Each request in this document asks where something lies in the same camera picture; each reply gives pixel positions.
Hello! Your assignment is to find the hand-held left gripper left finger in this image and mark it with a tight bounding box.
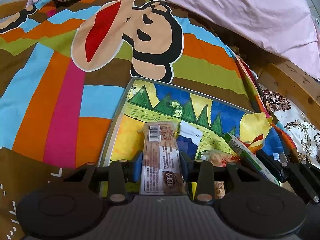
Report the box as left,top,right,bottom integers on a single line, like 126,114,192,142
59,151,144,204

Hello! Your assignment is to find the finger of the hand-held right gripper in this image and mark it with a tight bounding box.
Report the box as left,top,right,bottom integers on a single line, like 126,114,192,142
254,149,320,205

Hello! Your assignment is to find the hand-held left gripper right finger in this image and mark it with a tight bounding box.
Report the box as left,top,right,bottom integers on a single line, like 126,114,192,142
179,151,262,204

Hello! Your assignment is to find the clear brown cake packet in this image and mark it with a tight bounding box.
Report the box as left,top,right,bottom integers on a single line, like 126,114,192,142
139,121,188,195

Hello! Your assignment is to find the blue snack box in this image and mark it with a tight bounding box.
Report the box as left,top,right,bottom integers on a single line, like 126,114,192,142
177,120,203,160

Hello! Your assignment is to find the brown sausage snack packet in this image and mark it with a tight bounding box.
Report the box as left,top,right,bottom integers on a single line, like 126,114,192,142
200,149,237,168

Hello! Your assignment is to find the green sausage stick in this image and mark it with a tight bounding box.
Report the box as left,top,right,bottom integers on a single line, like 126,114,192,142
224,132,281,187

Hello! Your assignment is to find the grey box tray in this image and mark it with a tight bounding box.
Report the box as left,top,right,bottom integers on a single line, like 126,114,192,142
96,76,290,200

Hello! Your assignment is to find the dinosaur drawing sheet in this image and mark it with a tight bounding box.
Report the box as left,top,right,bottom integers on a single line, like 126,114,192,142
110,79,285,193

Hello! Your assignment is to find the monkey printed blanket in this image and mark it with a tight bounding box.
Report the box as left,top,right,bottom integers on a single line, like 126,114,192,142
0,0,275,240

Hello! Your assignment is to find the pink quilt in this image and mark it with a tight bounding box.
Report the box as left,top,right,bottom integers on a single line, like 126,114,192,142
26,0,320,80

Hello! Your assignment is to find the wooden bed frame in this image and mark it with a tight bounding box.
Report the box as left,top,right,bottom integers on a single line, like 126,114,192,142
257,60,320,130

